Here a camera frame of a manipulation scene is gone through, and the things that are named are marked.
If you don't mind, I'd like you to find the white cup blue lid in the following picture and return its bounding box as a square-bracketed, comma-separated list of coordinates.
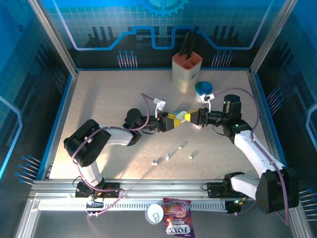
[194, 81, 213, 102]

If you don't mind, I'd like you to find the beige knife block orange top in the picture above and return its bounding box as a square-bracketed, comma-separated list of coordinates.
[172, 53, 203, 94]

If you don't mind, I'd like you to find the purple Fox's candy bag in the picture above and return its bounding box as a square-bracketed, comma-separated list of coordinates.
[162, 197, 196, 236]

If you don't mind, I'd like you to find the white pull-tab can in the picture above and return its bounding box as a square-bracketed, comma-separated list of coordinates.
[145, 203, 164, 225]

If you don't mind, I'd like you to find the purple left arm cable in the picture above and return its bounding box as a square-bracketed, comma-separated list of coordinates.
[71, 93, 157, 218]

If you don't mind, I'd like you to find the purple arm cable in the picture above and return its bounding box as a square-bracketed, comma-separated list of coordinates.
[213, 88, 290, 226]
[71, 93, 157, 218]

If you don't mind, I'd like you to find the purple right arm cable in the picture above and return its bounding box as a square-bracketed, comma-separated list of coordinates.
[213, 88, 290, 226]

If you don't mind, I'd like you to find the aluminium side rail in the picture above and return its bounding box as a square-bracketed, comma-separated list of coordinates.
[248, 71, 284, 179]
[46, 71, 80, 179]

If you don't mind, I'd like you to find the aluminium front rail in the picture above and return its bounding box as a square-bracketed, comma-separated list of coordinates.
[29, 178, 298, 199]

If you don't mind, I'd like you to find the black handled knife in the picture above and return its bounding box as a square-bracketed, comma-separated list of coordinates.
[178, 31, 191, 57]
[184, 31, 196, 60]
[188, 36, 198, 60]

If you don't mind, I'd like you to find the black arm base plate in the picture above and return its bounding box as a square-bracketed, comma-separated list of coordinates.
[207, 182, 248, 199]
[75, 181, 122, 199]

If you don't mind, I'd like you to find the aluminium frame post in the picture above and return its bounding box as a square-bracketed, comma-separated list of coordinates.
[27, 0, 79, 76]
[249, 0, 299, 75]

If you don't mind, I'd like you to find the white slotted cable duct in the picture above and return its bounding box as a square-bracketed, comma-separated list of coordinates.
[38, 200, 227, 211]

